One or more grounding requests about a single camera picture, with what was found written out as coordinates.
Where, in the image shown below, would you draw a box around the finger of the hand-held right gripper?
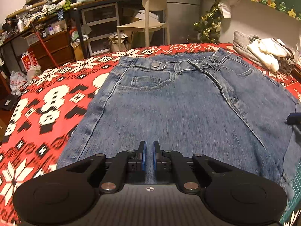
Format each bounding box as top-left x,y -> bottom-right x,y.
285,112 -> 301,126

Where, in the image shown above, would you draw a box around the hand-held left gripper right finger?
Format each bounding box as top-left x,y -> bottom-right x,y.
152,141 -> 246,194

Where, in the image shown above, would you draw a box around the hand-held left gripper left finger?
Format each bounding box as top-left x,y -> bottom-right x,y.
56,141 -> 147,194

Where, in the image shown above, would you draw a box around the blue denim shorts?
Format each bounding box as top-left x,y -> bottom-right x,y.
56,47 -> 299,202

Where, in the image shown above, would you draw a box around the striped knit sweater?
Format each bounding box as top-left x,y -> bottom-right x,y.
277,49 -> 299,73

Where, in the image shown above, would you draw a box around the white sweater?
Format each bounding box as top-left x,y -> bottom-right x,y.
247,38 -> 288,72

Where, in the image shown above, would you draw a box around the green cutting mat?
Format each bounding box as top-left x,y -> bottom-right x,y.
280,188 -> 301,226

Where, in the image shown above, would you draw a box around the grey knit sweater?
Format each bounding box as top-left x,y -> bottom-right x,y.
233,30 -> 264,66

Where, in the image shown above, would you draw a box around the red patterned blanket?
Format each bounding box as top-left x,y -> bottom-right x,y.
0,42 -> 301,226

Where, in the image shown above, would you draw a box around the white waste bin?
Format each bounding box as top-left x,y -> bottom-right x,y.
108,32 -> 128,52

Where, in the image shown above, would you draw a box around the brown paper bag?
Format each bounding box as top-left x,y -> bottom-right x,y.
71,36 -> 89,61

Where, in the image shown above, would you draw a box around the small Christmas tree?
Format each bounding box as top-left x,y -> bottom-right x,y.
193,0 -> 223,43

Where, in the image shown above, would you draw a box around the hanging white cloth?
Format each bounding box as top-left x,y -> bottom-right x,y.
217,1 -> 232,19

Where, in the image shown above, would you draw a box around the white sack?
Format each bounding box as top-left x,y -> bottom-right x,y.
27,65 -> 42,82

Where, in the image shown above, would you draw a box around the wooden drawer cabinet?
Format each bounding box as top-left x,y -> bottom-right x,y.
28,29 -> 76,70

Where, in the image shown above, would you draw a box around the dark desk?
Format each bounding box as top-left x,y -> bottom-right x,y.
68,0 -> 170,59

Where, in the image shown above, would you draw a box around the grey refrigerator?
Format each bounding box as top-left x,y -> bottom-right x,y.
165,0 -> 203,43

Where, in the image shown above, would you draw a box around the black flat bag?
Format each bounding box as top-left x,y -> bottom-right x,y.
0,95 -> 19,111

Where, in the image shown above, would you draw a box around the red print plastic bag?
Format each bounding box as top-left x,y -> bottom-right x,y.
9,70 -> 28,96

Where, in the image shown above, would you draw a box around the red cardboard box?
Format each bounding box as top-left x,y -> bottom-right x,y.
21,52 -> 39,71

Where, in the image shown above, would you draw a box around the beige plastic chair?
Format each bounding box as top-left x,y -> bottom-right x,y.
116,0 -> 172,51

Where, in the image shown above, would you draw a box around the long cardboard tube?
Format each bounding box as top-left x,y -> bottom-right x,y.
7,0 -> 47,19

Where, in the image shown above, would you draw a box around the red handled broom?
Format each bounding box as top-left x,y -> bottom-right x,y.
30,24 -> 60,68

